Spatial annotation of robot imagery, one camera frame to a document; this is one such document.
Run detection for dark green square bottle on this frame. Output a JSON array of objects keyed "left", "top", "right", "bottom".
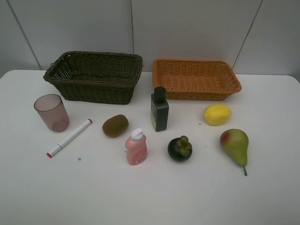
[{"left": 150, "top": 86, "right": 169, "bottom": 132}]

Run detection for pink bottle white cap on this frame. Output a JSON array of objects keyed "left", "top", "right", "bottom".
[{"left": 125, "top": 128, "right": 148, "bottom": 165}]

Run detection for dark purple mangosteen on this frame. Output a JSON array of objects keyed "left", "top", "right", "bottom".
[{"left": 167, "top": 135, "right": 193, "bottom": 162}]

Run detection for yellow lemon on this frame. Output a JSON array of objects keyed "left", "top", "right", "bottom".
[{"left": 203, "top": 104, "right": 232, "bottom": 126}]

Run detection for green red pear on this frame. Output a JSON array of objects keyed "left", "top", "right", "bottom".
[{"left": 220, "top": 129, "right": 249, "bottom": 176}]

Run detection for brown kiwi fruit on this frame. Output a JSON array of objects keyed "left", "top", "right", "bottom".
[{"left": 102, "top": 114, "right": 129, "bottom": 137}]

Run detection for orange wicker basket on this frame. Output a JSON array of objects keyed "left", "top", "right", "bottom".
[{"left": 152, "top": 59, "right": 241, "bottom": 101}]

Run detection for dark brown wicker basket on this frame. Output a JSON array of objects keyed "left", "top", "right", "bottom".
[{"left": 43, "top": 51, "right": 143, "bottom": 105}]

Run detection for white marker red caps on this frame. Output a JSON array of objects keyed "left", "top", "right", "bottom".
[{"left": 46, "top": 119, "right": 92, "bottom": 158}]

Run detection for translucent pink plastic cup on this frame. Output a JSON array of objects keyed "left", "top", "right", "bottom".
[{"left": 34, "top": 94, "right": 70, "bottom": 132}]

